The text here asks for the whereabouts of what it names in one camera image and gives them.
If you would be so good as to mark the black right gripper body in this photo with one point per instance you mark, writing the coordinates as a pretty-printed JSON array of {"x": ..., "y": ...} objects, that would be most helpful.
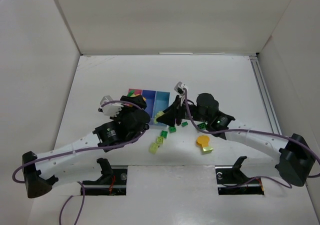
[{"x": 178, "y": 112}]

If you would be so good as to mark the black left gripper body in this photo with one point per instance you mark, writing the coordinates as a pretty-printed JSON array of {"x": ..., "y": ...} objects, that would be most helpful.
[{"x": 135, "y": 100}]

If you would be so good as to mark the pale green sloped lego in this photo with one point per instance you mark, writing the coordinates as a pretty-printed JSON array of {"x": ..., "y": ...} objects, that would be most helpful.
[{"x": 158, "y": 115}]

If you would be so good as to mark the green lego plate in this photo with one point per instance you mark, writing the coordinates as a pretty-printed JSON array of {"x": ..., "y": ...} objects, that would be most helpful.
[{"x": 130, "y": 93}]

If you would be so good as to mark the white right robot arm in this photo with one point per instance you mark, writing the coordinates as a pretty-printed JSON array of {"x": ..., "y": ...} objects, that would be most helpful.
[{"x": 292, "y": 157}]

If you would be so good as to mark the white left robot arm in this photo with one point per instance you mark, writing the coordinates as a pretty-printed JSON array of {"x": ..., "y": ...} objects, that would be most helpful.
[{"x": 44, "y": 171}]

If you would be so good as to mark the green two-by-two lego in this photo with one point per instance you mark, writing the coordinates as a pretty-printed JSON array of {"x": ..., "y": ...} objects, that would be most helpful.
[{"x": 172, "y": 129}]

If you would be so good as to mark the small green arch lego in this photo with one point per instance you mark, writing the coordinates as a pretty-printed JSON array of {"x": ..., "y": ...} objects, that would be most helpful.
[{"x": 184, "y": 124}]

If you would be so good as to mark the small green lego brick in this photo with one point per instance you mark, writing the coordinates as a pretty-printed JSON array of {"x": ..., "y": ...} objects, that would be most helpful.
[{"x": 164, "y": 134}]

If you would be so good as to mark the light blue plastic bin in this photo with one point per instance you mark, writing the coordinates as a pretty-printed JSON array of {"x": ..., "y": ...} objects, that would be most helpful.
[{"x": 161, "y": 102}]

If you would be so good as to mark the pink plastic bin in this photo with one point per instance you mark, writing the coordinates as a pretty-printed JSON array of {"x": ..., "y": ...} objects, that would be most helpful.
[{"x": 135, "y": 92}]

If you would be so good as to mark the lime green lego brick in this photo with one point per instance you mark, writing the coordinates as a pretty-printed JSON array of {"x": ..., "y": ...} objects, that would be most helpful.
[{"x": 160, "y": 140}]

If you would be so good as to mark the orange round lego piece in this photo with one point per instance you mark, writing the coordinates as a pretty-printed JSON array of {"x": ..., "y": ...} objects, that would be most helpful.
[{"x": 203, "y": 141}]

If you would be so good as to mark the pale green lego piece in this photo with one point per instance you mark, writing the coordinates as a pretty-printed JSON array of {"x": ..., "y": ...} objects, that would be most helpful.
[{"x": 153, "y": 148}]

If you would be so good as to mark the lime sloped lego piece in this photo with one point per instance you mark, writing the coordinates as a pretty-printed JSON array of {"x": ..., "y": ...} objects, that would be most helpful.
[{"x": 207, "y": 149}]

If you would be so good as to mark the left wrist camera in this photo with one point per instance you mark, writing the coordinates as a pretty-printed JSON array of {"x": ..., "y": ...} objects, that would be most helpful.
[{"x": 104, "y": 108}]

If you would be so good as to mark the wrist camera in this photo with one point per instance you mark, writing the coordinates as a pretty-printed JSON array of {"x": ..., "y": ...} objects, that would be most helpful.
[
  {"x": 104, "y": 108},
  {"x": 180, "y": 88}
]

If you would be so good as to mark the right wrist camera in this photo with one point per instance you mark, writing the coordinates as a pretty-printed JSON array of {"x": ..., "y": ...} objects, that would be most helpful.
[{"x": 180, "y": 88}]

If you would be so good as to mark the aluminium rail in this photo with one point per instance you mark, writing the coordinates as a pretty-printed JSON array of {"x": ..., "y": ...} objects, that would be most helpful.
[{"x": 265, "y": 96}]

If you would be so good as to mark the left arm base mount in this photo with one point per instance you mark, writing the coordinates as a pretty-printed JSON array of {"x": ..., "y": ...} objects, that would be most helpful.
[{"x": 111, "y": 181}]

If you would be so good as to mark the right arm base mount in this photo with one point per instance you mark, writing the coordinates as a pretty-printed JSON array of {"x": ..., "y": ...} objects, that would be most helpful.
[{"x": 232, "y": 181}]

